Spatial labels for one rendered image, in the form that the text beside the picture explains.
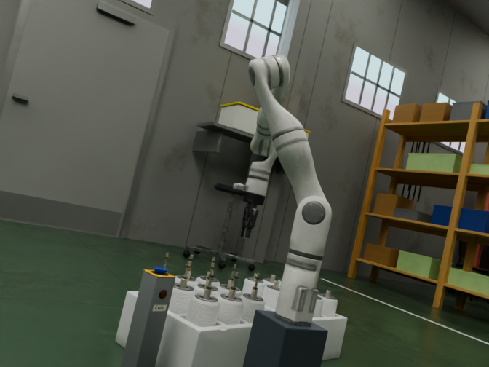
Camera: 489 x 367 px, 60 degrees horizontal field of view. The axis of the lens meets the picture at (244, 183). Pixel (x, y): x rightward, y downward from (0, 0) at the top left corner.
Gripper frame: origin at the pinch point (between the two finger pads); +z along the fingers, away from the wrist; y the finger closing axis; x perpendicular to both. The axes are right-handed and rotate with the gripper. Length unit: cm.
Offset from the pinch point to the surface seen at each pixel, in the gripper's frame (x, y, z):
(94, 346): 40, 4, 47
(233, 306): -0.5, -5.1, 23.5
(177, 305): 17.3, -3.2, 26.9
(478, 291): -280, 230, 20
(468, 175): -261, 253, -93
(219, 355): 1.5, -11.3, 37.5
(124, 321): 33, 10, 39
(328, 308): -50, 35, 26
